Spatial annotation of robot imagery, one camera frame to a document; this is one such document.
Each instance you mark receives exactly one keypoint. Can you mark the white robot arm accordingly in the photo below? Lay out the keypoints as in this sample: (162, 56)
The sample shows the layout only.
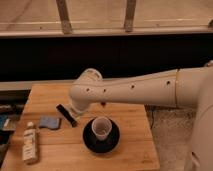
(189, 87)

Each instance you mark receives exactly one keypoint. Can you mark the white glue bottle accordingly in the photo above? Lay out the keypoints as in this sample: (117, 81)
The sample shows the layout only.
(30, 144)

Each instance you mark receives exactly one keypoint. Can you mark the clear plastic cup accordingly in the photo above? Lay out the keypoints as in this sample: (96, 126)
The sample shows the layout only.
(101, 127)

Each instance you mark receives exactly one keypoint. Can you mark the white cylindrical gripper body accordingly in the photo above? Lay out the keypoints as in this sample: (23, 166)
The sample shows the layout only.
(79, 108)

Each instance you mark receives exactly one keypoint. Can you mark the blue cloth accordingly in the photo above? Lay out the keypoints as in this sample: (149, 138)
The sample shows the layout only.
(51, 123)

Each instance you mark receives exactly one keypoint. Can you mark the black round plate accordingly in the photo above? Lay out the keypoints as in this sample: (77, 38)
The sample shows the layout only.
(97, 146)

